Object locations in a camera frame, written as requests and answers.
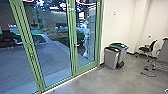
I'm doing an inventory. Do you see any grey trash bin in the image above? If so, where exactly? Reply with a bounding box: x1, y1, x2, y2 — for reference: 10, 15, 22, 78
104, 45, 121, 70

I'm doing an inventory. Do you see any green framed glass door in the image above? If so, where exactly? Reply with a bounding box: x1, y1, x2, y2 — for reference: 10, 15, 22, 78
65, 0, 104, 77

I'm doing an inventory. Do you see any black office chair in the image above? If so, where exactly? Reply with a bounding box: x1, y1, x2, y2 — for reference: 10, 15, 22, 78
136, 39, 159, 64

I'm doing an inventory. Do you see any white garden statue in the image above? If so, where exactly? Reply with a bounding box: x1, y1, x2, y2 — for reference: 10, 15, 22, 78
81, 22, 91, 58

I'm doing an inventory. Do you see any green framed glass wall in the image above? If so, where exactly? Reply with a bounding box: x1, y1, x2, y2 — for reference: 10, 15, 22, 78
0, 0, 105, 94

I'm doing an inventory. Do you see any trash bin with dark lid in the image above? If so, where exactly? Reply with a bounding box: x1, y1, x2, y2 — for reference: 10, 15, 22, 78
110, 42, 130, 69

